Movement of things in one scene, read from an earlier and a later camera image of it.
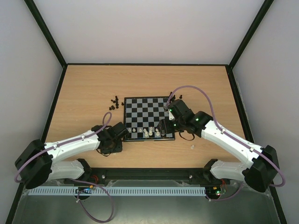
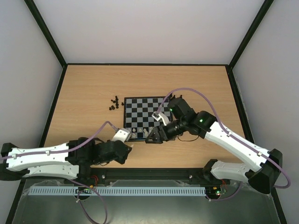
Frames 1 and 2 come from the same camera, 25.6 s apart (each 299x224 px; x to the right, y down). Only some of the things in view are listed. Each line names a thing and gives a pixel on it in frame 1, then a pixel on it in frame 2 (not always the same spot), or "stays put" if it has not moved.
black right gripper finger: x=165 y=126 -> x=155 y=136
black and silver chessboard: x=141 y=117 stays put
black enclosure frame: x=65 y=66 stays put
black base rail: x=148 y=173 stays put
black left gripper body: x=115 y=148 -> x=122 y=160
